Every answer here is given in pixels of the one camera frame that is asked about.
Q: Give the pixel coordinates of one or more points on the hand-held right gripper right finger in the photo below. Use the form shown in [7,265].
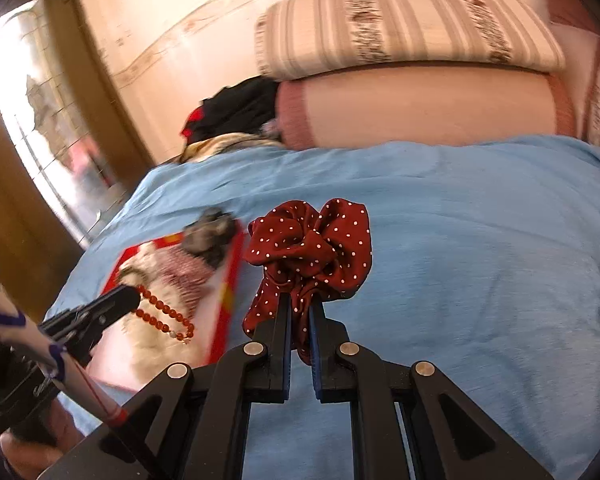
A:
[314,340]

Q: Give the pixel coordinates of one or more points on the red box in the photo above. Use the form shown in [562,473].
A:
[227,300]

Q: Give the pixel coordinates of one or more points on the dark brown scrunchie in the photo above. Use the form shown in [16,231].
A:
[210,235]

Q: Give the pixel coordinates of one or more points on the pink bolster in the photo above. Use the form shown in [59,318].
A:
[420,105]

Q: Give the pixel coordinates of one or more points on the blue cloth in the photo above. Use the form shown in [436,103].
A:
[455,260]

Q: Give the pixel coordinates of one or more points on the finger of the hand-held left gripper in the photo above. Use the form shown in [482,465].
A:
[105,310]

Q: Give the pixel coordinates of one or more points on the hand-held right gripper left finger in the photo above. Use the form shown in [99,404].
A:
[283,320]

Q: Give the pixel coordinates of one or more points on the striped floral pillow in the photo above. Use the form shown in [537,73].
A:
[405,30]

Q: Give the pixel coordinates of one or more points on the red white striped scrunchie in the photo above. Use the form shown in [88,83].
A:
[185,272]

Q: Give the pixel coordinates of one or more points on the beige patterned scarf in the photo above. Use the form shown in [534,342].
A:
[230,145]

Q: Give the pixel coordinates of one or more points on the red white-dotted scrunchie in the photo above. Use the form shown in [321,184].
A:
[310,245]

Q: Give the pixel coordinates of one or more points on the person's left hand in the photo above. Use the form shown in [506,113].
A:
[35,452]

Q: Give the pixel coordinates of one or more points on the wooden door frame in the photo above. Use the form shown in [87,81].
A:
[10,195]

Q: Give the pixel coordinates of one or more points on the black cloth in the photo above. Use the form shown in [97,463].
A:
[240,105]

